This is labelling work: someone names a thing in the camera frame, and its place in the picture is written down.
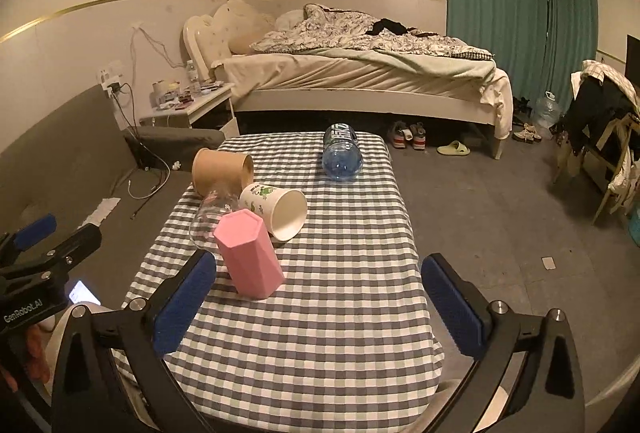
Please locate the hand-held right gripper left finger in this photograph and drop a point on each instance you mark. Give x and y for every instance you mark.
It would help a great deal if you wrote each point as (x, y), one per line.
(185, 308)

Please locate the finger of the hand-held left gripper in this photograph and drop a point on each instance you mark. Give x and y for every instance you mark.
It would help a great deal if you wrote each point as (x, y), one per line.
(75, 245)
(35, 229)

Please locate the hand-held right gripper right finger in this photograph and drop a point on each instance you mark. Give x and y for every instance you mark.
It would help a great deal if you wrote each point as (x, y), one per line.
(452, 308)

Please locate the pink hexagonal cup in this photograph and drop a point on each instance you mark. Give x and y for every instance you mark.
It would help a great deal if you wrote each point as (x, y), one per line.
(250, 258)

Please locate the clear glass cup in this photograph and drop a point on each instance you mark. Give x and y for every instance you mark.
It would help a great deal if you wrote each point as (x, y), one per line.
(209, 223)

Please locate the white printed paper cup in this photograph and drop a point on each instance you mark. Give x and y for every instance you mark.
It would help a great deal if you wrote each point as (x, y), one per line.
(280, 213)

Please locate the brown paper cup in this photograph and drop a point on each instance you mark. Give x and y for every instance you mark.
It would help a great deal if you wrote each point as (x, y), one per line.
(220, 170)

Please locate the white paper sheet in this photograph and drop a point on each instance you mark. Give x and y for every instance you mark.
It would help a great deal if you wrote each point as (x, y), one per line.
(102, 210)

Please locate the smartphone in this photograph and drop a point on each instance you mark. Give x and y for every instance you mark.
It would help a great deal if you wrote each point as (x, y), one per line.
(84, 293)

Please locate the white card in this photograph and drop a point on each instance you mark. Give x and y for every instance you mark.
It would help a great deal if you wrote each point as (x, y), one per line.
(549, 263)

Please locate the grey checkered tablecloth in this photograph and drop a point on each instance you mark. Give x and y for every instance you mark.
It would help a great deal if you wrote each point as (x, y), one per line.
(325, 273)

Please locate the green slipper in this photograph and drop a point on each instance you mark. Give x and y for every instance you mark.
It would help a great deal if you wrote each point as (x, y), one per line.
(454, 148)

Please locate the white power strip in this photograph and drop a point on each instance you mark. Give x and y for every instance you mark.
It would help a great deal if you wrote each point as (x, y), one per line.
(110, 80)

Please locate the grey sneaker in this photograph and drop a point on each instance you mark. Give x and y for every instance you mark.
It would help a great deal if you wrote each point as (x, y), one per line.
(399, 136)
(418, 137)

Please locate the white jar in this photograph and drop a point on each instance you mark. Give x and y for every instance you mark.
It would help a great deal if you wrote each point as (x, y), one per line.
(161, 92)

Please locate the white shoes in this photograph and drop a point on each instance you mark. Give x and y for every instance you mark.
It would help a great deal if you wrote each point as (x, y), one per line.
(527, 133)

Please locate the white nightstand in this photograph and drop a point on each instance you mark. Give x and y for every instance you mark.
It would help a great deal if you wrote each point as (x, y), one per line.
(210, 108)

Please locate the blue bin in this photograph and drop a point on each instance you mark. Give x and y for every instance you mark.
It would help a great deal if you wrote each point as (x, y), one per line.
(635, 228)

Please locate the clear plastic bottle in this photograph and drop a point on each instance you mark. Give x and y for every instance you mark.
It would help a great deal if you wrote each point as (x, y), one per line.
(192, 75)

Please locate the wooden chair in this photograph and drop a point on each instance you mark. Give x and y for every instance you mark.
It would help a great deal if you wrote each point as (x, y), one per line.
(612, 173)

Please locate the large water jug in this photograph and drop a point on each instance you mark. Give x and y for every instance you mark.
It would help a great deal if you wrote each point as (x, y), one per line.
(545, 110)

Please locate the white bed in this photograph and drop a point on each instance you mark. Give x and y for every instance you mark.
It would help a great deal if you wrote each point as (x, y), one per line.
(350, 100)

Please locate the pile of clothes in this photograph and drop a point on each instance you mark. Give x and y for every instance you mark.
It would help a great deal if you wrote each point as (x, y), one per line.
(600, 103)

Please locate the beige pillow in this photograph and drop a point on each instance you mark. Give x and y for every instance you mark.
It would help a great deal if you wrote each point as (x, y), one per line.
(240, 28)

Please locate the black garment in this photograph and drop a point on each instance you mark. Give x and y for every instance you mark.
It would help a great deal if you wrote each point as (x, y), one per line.
(390, 27)

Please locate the patterned quilt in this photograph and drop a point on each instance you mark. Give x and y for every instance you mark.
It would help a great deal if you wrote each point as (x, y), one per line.
(340, 35)

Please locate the white pillow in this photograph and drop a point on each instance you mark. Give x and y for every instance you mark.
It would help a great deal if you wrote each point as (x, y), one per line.
(290, 19)

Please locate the black screen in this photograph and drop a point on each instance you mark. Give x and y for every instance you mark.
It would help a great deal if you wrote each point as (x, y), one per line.
(634, 58)

